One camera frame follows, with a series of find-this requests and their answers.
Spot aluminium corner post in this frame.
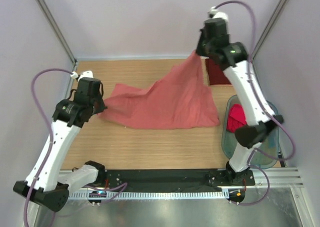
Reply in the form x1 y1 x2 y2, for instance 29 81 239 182
252 0 289 59
35 0 77 66

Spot white slotted cable duct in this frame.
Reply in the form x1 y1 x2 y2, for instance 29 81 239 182
68 188 229 201

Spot aluminium front frame rail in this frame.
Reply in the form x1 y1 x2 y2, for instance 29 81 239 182
53 167 303 193

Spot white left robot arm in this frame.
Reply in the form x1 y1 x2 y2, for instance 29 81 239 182
13 77 106 212

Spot salmon pink t shirt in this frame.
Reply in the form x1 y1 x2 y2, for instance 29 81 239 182
98 52 220 130

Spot folded dark red t shirt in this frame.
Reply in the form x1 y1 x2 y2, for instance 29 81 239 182
205 58 231 86

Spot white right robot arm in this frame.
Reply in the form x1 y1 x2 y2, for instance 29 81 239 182
196 18 284 185

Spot right aluminium corner post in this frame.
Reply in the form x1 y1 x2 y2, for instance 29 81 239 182
252 0 289 59

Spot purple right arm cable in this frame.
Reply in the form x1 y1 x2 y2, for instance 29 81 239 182
214 0 296 207

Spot magenta crumpled t shirt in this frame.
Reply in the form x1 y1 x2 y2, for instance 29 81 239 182
226 103 247 133

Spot left aluminium corner post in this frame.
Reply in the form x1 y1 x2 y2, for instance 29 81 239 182
35 0 77 66

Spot teal transparent plastic basket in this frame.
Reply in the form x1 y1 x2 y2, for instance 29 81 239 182
221 95 279 169

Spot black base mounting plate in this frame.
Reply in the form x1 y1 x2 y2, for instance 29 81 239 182
88 169 255 193

